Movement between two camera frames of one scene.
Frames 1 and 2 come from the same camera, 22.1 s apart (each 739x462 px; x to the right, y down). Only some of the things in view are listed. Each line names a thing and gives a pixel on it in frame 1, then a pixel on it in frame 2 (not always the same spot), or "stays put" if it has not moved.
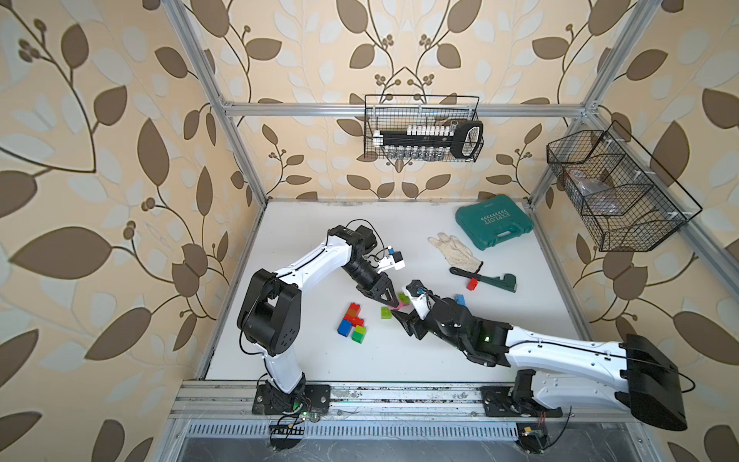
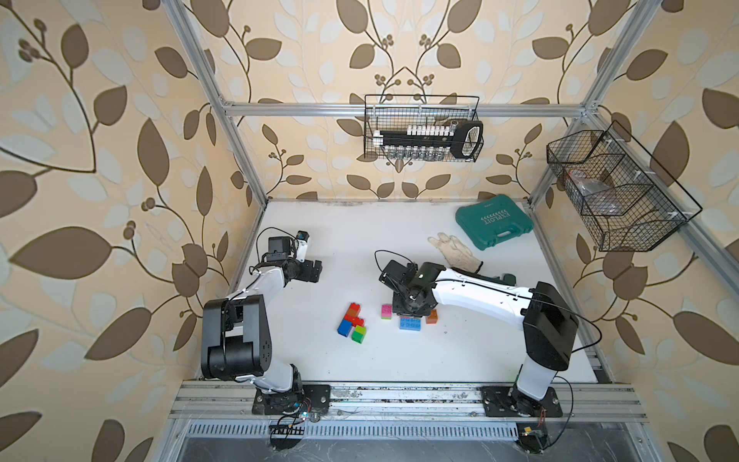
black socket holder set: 431,142 stays put
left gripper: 378,286 → 303,275
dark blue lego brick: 344,327 stays put
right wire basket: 626,198 stays put
